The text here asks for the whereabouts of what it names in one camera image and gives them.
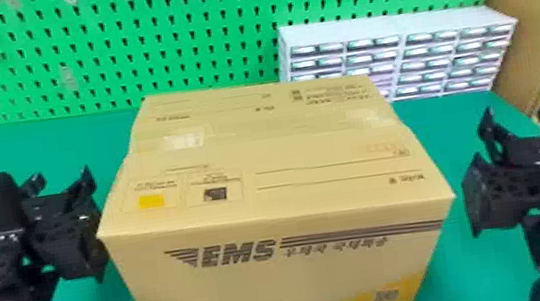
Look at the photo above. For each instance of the white drawer cabinet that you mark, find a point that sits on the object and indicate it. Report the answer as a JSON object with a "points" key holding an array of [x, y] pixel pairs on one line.
{"points": [[410, 55]]}

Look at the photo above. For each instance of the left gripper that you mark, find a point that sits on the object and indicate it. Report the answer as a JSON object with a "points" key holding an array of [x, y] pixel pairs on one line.
{"points": [[68, 243]]}

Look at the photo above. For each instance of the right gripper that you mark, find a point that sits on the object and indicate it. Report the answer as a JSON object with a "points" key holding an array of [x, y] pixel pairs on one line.
{"points": [[506, 187]]}

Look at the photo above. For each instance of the cardboard box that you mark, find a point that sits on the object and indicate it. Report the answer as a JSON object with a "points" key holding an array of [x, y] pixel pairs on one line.
{"points": [[278, 208]]}

